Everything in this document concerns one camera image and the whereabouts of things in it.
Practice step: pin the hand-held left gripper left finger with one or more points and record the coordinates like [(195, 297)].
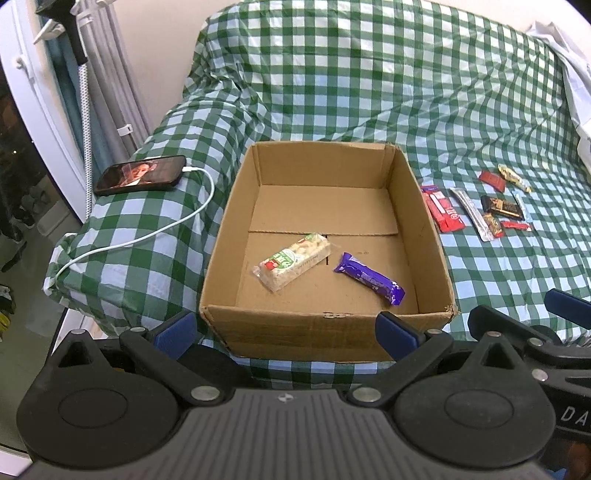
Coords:
[(178, 330)]

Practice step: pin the purple snack bar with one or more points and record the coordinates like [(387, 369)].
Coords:
[(367, 277)]

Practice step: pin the yellow snack bar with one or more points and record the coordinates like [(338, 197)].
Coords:
[(512, 177)]

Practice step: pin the black smartphone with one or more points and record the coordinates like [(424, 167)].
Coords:
[(138, 175)]

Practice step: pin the red snack packet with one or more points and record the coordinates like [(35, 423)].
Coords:
[(491, 181)]

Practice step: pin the dark chocolate packet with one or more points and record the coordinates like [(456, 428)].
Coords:
[(501, 205)]

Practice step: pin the brown cardboard box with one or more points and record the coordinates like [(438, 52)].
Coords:
[(323, 221)]

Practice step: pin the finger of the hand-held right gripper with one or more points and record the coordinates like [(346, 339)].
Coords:
[(569, 305), (505, 321)]

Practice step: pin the small slim red packet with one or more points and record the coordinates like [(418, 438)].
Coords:
[(516, 225)]

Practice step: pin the white window frame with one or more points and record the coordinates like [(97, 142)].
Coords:
[(41, 115)]

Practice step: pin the green checked blanket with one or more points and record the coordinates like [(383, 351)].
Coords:
[(346, 92)]

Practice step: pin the silver stick packet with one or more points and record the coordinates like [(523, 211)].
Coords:
[(471, 212)]

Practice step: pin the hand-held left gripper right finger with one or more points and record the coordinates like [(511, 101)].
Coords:
[(397, 333)]

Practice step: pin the red wafer packet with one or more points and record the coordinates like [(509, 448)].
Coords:
[(442, 210)]

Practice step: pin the white and green snack bar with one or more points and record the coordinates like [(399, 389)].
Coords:
[(293, 261)]

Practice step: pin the white slim snack packet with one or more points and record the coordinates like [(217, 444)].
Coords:
[(518, 199)]

